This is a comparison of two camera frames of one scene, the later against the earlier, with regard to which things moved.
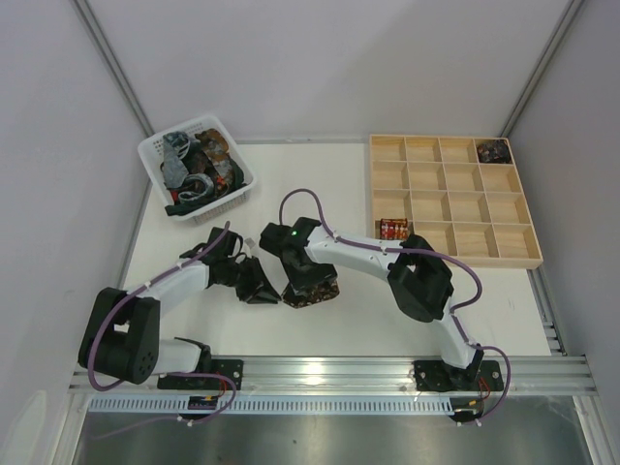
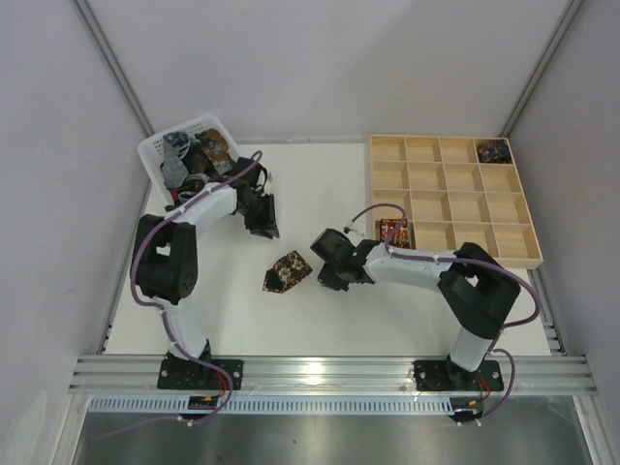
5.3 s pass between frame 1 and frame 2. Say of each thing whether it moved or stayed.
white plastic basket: stayed
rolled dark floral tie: stayed
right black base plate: stayed
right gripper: moved
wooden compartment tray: stayed
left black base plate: stayed
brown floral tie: moved
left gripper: moved
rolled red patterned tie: stayed
